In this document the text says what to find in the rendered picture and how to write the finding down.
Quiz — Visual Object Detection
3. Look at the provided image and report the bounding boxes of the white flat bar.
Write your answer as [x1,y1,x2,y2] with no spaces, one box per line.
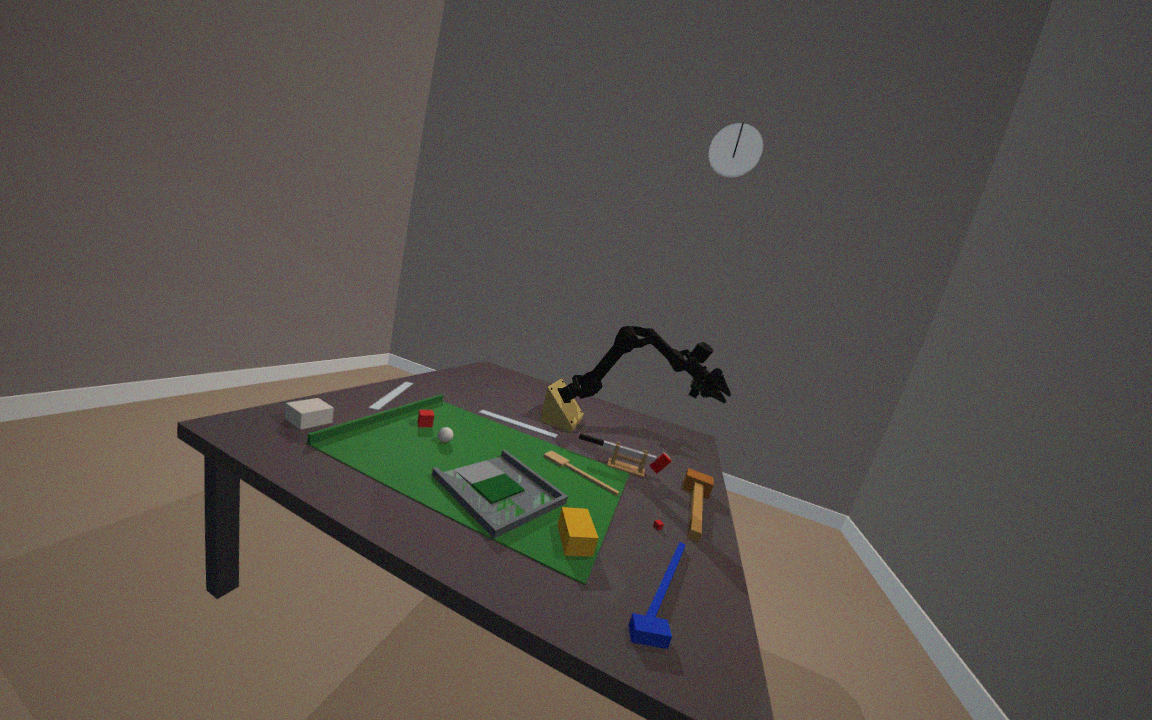
[478,410,558,438]
[367,382,414,410]

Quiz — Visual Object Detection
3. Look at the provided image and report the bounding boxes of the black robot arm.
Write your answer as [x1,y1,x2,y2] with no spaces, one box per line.
[558,326,713,403]

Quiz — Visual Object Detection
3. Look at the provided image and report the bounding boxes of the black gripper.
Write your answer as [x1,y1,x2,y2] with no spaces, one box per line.
[691,366,732,404]

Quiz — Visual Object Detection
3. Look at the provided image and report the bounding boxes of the white cube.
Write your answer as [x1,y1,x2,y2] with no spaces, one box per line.
[285,397,334,430]

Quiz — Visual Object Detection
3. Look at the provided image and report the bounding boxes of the green rectangular mat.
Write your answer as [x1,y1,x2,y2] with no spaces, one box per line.
[306,402,629,585]

